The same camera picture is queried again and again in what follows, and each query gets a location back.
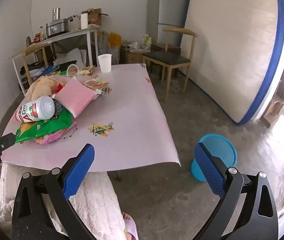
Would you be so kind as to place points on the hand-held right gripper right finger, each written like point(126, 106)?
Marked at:
point(209, 170)

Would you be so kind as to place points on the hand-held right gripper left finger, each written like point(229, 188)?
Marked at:
point(79, 170)

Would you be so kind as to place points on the blue mesh waste basket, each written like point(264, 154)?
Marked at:
point(221, 147)

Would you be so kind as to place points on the green snack bag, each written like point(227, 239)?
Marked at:
point(47, 127)

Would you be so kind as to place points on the white bottle red label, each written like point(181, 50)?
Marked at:
point(37, 110)

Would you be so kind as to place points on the beige plastic bag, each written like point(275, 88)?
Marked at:
point(42, 87)

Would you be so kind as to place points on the pink sponge cloth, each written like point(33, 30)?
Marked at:
point(74, 97)

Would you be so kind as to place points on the clear plastic cup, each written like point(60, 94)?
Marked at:
point(73, 70)

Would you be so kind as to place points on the white fluffy robe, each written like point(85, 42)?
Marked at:
point(99, 200)

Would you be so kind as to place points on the purple slipper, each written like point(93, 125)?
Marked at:
point(130, 227)

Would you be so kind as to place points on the dark clothes pile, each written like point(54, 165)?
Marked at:
point(30, 68)

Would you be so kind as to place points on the tall cardboard box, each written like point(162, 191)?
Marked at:
point(273, 112)

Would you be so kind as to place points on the yellow biscuit packet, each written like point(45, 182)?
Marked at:
point(94, 83)

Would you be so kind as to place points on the wooden chair black seat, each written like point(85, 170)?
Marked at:
point(167, 57)
point(35, 47)

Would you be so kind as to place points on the brown snack packet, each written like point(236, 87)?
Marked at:
point(88, 71)

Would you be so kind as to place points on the white sack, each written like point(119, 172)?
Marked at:
point(69, 56)

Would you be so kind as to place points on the white paper cup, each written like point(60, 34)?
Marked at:
point(105, 62)

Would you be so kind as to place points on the yellow oil bottle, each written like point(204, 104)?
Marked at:
point(41, 33)

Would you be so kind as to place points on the white side table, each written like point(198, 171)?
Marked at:
point(67, 35)

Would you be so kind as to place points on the silver electric cooker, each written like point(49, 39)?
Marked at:
point(57, 28)

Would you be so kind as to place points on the small cardboard box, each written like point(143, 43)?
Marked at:
point(132, 57)

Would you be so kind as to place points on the grey plastic bag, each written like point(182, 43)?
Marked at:
point(104, 47)

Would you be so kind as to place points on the beige mattress blue edge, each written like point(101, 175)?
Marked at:
point(231, 42)

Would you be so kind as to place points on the yellow plastic bag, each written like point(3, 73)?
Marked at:
point(114, 40)

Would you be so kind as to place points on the white printed paper bag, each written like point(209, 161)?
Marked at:
point(74, 24)

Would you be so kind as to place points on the steel canister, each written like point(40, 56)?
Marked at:
point(56, 14)

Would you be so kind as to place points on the white plastic bag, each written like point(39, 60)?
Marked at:
point(146, 42)

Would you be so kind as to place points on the white paper roll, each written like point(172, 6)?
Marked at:
point(84, 21)

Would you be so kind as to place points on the open cardboard box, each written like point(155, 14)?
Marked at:
point(95, 18)

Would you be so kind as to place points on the grey refrigerator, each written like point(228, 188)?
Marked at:
point(167, 10)

